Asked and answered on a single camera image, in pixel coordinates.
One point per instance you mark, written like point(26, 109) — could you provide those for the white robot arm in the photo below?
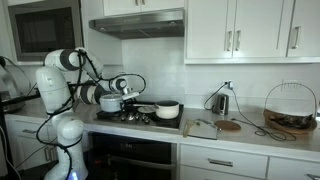
point(58, 102)

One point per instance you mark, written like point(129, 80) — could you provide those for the black gas stove cooktop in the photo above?
point(131, 116)

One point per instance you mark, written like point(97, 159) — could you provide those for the white saucepan with handle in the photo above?
point(165, 109)

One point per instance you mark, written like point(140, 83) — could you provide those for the built-in microwave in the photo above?
point(42, 26)

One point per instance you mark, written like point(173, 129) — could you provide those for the black oven front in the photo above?
point(115, 157)

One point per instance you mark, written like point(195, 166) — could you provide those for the white upper cabinets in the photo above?
point(225, 31)

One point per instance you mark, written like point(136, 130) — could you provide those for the black wall plug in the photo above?
point(230, 85)

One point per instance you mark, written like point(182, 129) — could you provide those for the steel electric kettle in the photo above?
point(221, 106)

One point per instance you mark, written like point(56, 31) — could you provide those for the range hood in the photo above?
point(164, 23)

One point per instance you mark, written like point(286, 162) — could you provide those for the round wooden board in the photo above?
point(226, 125)

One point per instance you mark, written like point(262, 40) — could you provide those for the white lower drawers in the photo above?
point(203, 163)

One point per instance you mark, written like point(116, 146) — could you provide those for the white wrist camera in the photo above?
point(130, 95)

